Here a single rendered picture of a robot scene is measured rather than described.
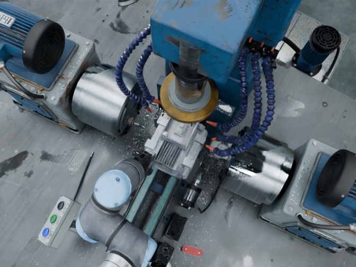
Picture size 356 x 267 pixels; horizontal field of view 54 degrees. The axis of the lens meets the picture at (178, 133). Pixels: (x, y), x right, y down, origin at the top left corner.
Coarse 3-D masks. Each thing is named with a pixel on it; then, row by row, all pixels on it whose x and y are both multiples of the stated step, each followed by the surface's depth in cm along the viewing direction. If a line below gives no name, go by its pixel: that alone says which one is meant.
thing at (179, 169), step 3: (198, 126) 131; (201, 126) 130; (198, 129) 131; (201, 129) 130; (150, 153) 127; (177, 165) 127; (177, 168) 126; (180, 168) 125; (183, 168) 126; (177, 171) 125; (180, 171) 125; (183, 171) 126; (177, 177) 138
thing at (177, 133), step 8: (168, 120) 125; (168, 128) 127; (176, 128) 126; (184, 128) 126; (192, 128) 127; (168, 136) 126; (176, 136) 126; (184, 136) 126; (192, 136) 127; (176, 144) 125; (184, 144) 122
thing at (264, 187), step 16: (240, 144) 121; (256, 144) 121; (272, 144) 123; (240, 160) 120; (256, 160) 119; (272, 160) 119; (288, 160) 121; (224, 176) 123; (240, 176) 121; (256, 176) 119; (272, 176) 118; (240, 192) 126; (256, 192) 122; (272, 192) 121
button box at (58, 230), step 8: (64, 200) 124; (72, 200) 122; (56, 208) 124; (64, 208) 122; (72, 208) 123; (64, 216) 121; (72, 216) 123; (48, 224) 122; (56, 224) 120; (64, 224) 121; (40, 232) 122; (56, 232) 119; (64, 232) 122; (40, 240) 120; (48, 240) 118; (56, 240) 120; (56, 248) 121
